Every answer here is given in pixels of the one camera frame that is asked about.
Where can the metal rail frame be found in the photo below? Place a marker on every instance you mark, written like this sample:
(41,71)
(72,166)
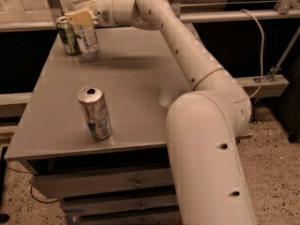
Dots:
(25,15)

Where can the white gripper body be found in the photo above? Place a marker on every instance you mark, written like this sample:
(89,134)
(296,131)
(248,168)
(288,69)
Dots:
(102,11)

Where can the green soda can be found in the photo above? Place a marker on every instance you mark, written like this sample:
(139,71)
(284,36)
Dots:
(67,36)

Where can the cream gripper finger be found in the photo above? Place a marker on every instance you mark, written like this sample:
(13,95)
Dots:
(81,17)

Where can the clear blue-label plastic bottle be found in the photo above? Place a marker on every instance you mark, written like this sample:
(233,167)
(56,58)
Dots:
(84,34)

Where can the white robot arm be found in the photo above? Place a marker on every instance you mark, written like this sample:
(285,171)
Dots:
(202,125)

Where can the silver blue energy can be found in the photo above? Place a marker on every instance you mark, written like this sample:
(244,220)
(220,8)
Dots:
(94,108)

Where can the grey drawer cabinet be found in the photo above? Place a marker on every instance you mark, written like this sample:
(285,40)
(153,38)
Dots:
(124,140)

